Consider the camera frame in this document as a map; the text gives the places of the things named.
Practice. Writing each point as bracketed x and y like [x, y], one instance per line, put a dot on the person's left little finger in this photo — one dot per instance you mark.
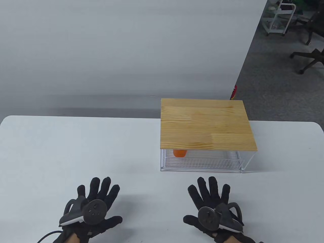
[81, 191]

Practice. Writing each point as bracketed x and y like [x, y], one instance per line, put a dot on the red object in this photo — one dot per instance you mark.
[234, 91]

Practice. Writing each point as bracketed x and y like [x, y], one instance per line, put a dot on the person's left thumb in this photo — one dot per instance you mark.
[113, 222]

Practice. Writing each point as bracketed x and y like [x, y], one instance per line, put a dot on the person's left hand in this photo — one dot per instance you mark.
[101, 202]

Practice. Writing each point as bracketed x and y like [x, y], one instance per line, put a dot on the person's right middle finger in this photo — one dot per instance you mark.
[203, 189]

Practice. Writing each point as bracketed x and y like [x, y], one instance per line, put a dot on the black controller on glove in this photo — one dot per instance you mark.
[208, 219]
[93, 211]

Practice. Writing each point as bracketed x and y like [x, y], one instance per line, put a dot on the person's right little finger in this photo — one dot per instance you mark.
[226, 192]

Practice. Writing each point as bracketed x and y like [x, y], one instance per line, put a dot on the wooden lid board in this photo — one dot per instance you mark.
[205, 124]

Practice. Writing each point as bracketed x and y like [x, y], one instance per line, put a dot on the person's left middle finger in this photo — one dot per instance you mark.
[105, 187]

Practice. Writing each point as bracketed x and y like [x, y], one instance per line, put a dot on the black office chair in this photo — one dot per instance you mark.
[310, 58]
[315, 24]

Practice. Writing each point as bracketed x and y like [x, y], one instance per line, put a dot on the person's left forearm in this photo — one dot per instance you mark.
[72, 238]

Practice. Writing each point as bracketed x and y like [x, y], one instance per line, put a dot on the black controller on left glove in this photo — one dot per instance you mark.
[93, 211]

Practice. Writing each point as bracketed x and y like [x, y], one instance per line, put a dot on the black controller on right glove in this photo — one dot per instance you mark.
[208, 219]

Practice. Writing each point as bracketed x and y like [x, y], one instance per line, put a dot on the person's right hand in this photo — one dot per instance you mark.
[212, 200]

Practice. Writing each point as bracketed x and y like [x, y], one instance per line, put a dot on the clear acrylic box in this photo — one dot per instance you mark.
[246, 159]

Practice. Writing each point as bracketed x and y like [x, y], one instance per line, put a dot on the white rolling cart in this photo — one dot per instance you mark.
[278, 17]

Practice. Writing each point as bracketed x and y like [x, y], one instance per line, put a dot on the person's right thumb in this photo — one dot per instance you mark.
[191, 220]

